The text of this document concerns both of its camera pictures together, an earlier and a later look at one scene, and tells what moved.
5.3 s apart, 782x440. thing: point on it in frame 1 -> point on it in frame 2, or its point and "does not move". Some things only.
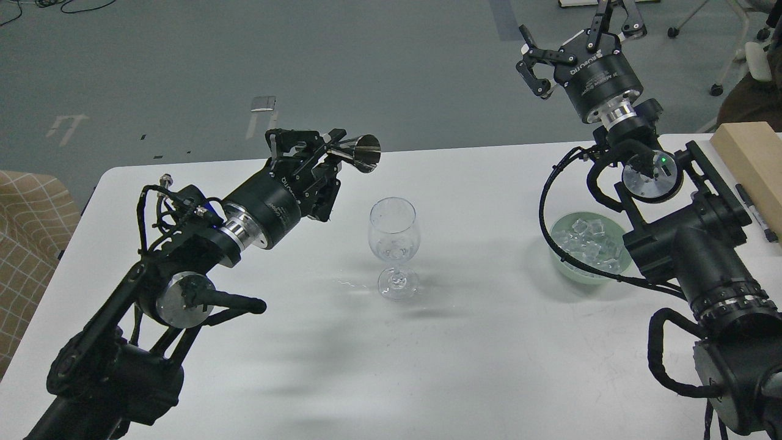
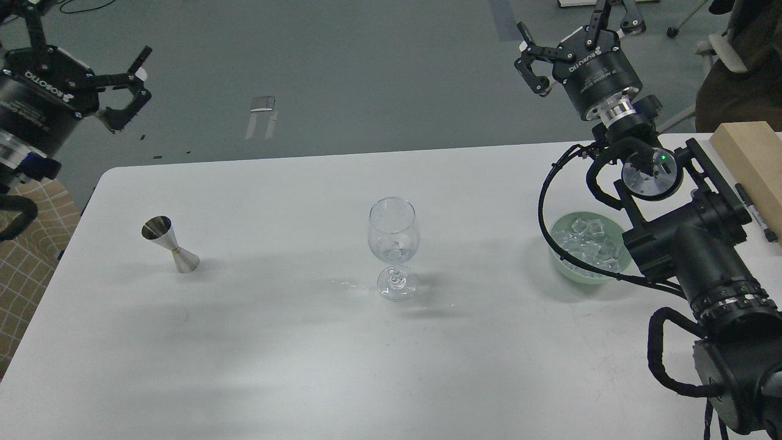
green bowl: [593, 240] does not move
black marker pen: [770, 234] does not move
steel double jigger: [363, 152] -> [159, 228]
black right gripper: [598, 74] does not move
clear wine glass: [394, 234] does not move
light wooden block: [753, 151] does not move
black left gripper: [278, 198] -> [43, 90]
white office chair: [742, 7] -> [718, 45]
